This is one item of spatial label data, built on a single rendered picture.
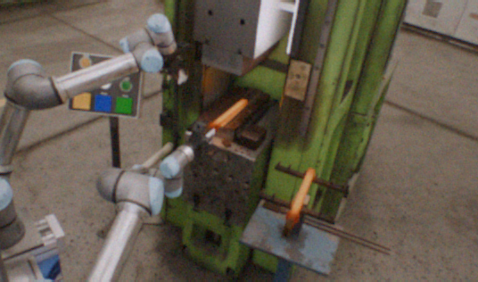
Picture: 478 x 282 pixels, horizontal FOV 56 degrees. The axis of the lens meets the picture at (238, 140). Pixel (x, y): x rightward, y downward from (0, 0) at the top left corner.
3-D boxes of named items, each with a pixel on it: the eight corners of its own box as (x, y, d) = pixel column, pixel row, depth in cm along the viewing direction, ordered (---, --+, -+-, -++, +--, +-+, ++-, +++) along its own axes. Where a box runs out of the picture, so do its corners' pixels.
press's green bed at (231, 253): (234, 285, 256) (243, 228, 230) (178, 257, 268) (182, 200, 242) (272, 226, 298) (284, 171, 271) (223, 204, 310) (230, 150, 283)
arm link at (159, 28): (141, 19, 161) (161, 8, 163) (149, 40, 171) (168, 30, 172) (150, 31, 157) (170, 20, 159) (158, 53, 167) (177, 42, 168)
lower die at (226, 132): (232, 143, 213) (234, 128, 208) (196, 128, 219) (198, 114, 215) (268, 106, 245) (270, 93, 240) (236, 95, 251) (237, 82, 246)
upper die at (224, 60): (241, 76, 193) (243, 55, 187) (201, 62, 199) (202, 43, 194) (278, 46, 225) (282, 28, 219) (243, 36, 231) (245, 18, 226)
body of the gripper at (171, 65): (160, 75, 183) (152, 55, 172) (171, 60, 186) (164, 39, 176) (176, 80, 180) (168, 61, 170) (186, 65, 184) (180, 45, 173)
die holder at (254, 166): (243, 228, 229) (254, 160, 204) (181, 200, 241) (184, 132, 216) (284, 171, 272) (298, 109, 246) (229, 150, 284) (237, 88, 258)
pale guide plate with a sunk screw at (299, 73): (302, 101, 198) (309, 66, 189) (284, 95, 201) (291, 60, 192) (304, 99, 200) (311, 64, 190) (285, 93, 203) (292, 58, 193)
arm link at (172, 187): (160, 183, 194) (160, 163, 188) (184, 189, 193) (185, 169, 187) (152, 194, 188) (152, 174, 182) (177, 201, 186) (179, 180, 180)
